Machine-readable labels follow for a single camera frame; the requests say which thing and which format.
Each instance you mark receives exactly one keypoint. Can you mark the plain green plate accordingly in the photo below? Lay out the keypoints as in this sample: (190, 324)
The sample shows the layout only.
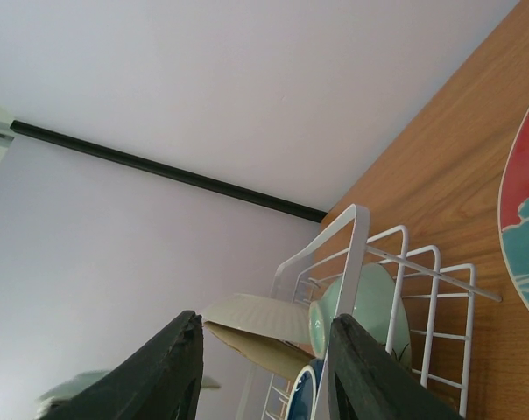
(67, 390)

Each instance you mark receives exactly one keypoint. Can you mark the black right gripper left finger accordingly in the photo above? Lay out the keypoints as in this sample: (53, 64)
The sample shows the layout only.
(161, 380)

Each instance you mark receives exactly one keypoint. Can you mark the beige bird painted plate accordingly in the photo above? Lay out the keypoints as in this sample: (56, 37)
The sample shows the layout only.
(273, 355)

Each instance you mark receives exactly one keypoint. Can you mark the black enclosure frame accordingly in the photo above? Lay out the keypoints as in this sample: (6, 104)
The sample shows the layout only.
(169, 172)

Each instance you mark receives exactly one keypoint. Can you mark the white wire dish rack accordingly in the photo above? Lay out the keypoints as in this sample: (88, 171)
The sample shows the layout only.
(391, 250)

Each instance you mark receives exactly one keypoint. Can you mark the dark blue ceramic mug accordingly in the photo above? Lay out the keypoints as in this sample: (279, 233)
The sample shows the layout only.
(302, 400)

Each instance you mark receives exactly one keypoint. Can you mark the green floral ceramic bowl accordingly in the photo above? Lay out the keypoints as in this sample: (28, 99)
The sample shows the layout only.
(372, 310)

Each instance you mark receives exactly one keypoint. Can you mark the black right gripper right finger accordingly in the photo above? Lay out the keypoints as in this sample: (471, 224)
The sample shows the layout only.
(365, 382)

